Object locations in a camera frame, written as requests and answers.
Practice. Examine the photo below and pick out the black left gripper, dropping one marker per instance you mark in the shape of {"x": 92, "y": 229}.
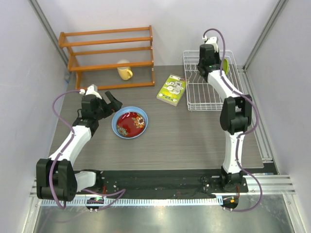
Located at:
{"x": 114, "y": 106}

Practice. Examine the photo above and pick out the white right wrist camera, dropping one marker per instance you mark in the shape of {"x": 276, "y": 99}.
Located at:
{"x": 211, "y": 41}

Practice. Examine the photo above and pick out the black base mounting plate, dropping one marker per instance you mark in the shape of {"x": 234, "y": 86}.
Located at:
{"x": 168, "y": 184}

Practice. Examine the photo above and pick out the green book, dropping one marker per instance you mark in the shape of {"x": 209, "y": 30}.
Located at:
{"x": 172, "y": 90}

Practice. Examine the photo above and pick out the slotted cable duct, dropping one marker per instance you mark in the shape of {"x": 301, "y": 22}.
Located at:
{"x": 97, "y": 202}

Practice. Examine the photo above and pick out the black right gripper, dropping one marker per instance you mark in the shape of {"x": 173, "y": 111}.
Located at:
{"x": 217, "y": 56}

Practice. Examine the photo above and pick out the lime green plate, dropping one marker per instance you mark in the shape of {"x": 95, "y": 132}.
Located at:
{"x": 225, "y": 66}

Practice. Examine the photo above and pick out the red floral plate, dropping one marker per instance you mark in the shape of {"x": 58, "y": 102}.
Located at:
{"x": 130, "y": 124}

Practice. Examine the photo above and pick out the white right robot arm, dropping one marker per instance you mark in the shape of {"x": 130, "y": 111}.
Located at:
{"x": 235, "y": 115}

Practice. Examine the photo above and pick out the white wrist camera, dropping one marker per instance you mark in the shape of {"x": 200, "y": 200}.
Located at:
{"x": 211, "y": 41}
{"x": 91, "y": 90}

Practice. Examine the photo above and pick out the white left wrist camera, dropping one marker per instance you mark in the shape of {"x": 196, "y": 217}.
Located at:
{"x": 91, "y": 90}

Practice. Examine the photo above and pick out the light blue plate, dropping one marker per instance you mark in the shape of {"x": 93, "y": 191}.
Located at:
{"x": 123, "y": 111}

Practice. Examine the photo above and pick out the yellow mug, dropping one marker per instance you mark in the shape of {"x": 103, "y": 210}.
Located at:
{"x": 125, "y": 72}

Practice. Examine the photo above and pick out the white wire dish rack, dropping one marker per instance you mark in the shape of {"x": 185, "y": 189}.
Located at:
{"x": 201, "y": 96}

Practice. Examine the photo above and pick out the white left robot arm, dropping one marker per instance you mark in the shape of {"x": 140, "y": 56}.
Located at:
{"x": 55, "y": 177}

